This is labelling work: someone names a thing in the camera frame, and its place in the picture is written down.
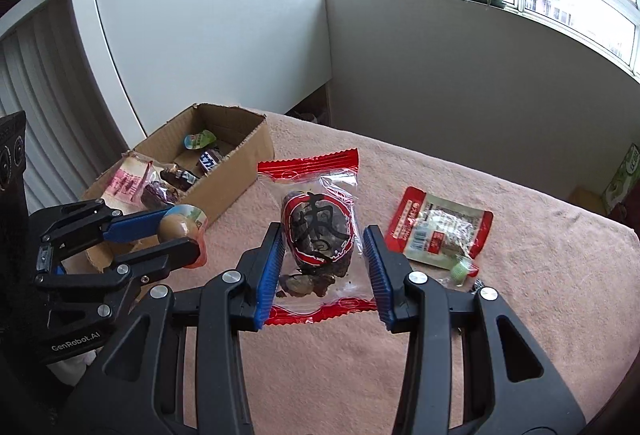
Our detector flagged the white cabinet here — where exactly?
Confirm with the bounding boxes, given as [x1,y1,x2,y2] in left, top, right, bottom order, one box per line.
[70,0,331,146]

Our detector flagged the small green candy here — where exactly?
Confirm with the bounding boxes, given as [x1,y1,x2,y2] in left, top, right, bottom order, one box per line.
[438,257,480,289]

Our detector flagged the Snickers chocolate bar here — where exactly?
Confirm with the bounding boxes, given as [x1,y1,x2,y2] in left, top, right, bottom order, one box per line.
[174,148,224,191]

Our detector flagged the pink table cloth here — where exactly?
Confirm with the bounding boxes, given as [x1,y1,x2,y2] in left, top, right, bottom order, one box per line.
[144,110,640,431]

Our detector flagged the green jelly cup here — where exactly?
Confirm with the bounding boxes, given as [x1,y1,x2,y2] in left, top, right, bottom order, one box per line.
[183,129,217,151]

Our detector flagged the brown cardboard box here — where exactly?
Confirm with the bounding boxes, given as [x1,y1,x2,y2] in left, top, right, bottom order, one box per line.
[82,103,274,247]

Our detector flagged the green white carton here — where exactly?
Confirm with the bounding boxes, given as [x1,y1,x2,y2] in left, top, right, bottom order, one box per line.
[602,143,640,214]

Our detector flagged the red white snack pouch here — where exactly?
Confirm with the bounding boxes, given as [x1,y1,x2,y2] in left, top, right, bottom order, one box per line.
[385,187,494,270]

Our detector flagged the braised egg packet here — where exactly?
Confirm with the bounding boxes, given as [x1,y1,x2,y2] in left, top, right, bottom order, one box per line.
[156,204,208,269]

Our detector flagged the red clear dates packet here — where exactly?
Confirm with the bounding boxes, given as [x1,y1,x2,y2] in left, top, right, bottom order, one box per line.
[257,148,376,325]

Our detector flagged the large bread packet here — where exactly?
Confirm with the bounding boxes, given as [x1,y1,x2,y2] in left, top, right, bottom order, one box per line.
[102,153,155,215]

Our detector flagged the black white candy packet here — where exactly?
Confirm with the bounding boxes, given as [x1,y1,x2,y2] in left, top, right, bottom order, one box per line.
[470,279,485,294]

